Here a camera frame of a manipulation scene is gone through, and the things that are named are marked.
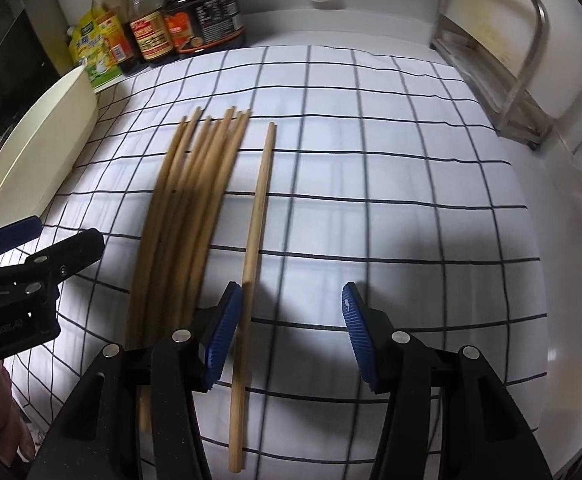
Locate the yellow seasoning pouch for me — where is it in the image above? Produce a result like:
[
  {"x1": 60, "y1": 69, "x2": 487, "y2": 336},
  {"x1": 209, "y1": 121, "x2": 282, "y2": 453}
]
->
[{"x1": 67, "y1": 10, "x2": 124, "y2": 93}]

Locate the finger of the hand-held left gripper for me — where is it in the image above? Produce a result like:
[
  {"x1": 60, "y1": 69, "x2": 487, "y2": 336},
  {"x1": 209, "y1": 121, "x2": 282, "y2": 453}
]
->
[
  {"x1": 0, "y1": 228, "x2": 106, "y2": 318},
  {"x1": 0, "y1": 216, "x2": 43, "y2": 273}
]

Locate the single wooden chopstick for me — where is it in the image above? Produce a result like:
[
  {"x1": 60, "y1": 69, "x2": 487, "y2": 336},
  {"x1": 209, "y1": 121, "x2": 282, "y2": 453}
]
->
[{"x1": 228, "y1": 121, "x2": 278, "y2": 472}]

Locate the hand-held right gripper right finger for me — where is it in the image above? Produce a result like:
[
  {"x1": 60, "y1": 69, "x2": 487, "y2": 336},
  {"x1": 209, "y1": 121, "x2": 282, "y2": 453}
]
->
[{"x1": 341, "y1": 281, "x2": 554, "y2": 480}]

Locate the pile of wooden chopsticks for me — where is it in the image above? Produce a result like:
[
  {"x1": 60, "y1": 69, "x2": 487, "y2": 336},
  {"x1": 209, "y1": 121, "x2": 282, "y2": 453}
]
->
[{"x1": 126, "y1": 106, "x2": 252, "y2": 433}]

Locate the person's left hand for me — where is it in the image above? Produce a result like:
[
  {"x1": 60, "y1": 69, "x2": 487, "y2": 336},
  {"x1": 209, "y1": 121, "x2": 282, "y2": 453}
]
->
[{"x1": 0, "y1": 362, "x2": 38, "y2": 462}]

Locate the white black grid cloth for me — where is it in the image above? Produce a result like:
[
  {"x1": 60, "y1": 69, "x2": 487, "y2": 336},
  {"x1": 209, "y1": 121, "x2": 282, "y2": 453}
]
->
[{"x1": 8, "y1": 45, "x2": 546, "y2": 480}]

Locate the cream cutting board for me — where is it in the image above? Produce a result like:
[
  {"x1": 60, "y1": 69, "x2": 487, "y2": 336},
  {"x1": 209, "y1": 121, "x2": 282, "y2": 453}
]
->
[{"x1": 446, "y1": 0, "x2": 534, "y2": 96}]

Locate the white oval bowl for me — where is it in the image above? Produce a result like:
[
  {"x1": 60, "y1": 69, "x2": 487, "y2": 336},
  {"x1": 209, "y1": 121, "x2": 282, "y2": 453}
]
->
[{"x1": 0, "y1": 65, "x2": 99, "y2": 233}]

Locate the black appliance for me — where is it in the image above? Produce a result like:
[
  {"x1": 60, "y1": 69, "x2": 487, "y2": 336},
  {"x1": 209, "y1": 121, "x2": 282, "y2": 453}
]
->
[{"x1": 0, "y1": 0, "x2": 72, "y2": 161}]

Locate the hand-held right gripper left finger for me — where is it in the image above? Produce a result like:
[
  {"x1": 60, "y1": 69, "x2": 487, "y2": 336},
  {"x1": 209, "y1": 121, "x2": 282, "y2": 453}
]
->
[{"x1": 26, "y1": 281, "x2": 244, "y2": 480}]

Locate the clear bottle yellow red label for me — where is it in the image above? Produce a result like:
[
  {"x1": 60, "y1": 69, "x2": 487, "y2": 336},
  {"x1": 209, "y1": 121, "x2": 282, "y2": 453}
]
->
[{"x1": 87, "y1": 0, "x2": 146, "y2": 78}]

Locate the brown label soy sauce bottle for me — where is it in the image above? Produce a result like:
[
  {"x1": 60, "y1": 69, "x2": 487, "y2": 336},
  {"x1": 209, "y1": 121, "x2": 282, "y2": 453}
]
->
[{"x1": 116, "y1": 0, "x2": 180, "y2": 66}]

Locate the dark sauce jug red cap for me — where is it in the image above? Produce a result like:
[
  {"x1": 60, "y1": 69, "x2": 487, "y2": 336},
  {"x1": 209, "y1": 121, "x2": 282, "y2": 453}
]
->
[{"x1": 163, "y1": 0, "x2": 248, "y2": 56}]

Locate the stainless steel rack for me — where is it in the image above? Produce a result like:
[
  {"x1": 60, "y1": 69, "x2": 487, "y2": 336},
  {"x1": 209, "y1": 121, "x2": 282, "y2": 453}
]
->
[{"x1": 430, "y1": 0, "x2": 554, "y2": 152}]

